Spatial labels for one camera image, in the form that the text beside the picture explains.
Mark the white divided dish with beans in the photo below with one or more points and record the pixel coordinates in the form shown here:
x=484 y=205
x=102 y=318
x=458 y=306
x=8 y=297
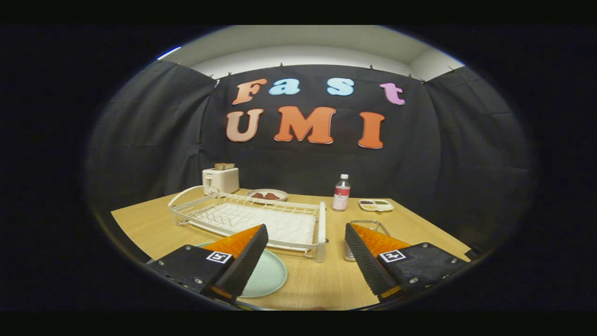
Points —
x=376 y=206

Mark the toast slices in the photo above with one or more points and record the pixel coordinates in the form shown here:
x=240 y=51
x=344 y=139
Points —
x=224 y=166

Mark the beige round plate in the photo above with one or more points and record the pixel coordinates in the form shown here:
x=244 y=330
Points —
x=282 y=193

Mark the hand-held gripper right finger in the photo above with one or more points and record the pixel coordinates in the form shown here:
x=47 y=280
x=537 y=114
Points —
x=368 y=266

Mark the white toaster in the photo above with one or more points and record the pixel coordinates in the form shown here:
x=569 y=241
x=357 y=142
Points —
x=221 y=180

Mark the clear bottle with red label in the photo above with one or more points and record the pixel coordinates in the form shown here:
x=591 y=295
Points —
x=341 y=196

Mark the mint green plate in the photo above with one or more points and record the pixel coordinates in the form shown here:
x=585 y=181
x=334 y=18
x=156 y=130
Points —
x=268 y=275

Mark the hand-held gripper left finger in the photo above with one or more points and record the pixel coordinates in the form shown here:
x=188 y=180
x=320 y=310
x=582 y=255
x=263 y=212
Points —
x=242 y=266

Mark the black backdrop cloth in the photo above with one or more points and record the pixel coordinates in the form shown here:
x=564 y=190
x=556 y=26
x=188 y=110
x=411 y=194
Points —
x=140 y=140

